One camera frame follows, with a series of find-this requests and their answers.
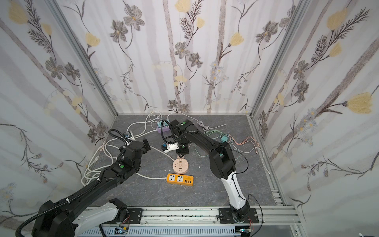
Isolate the purple power strip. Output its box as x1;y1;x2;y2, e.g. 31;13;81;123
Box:
157;124;170;133

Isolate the white purple strip cord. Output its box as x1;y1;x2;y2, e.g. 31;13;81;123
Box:
130;111;162;140

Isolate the white bundled cable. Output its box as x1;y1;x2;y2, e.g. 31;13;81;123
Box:
195;119;227;131

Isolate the orange power strip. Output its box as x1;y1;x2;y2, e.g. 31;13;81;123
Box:
166;174;194;186

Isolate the pink round power socket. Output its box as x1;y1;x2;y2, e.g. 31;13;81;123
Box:
172;158;189;174

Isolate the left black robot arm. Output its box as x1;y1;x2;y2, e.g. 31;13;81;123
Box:
15;129;151;237

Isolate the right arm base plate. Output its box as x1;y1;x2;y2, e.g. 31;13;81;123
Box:
218;207;259;224

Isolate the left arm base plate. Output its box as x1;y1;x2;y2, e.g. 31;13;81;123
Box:
123;208;143;225

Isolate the beige round socket cord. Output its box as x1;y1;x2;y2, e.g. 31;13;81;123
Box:
88;139;177;162

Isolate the pink multi-head cable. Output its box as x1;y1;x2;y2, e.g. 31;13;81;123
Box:
229;135;263;155

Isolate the white vented cable duct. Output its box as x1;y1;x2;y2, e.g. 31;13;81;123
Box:
80;226;241;237

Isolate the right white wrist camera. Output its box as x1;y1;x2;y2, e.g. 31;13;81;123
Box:
161;143;179;153

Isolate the white orange strip cord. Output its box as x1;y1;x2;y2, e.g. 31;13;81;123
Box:
81;139;168;186

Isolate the white long thin cable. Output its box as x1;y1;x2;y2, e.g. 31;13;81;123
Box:
233;145;271;175

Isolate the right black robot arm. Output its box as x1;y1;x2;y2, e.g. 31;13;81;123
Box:
160;119;263;223

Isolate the aluminium front rail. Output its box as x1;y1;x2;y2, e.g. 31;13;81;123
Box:
57;205;303;229

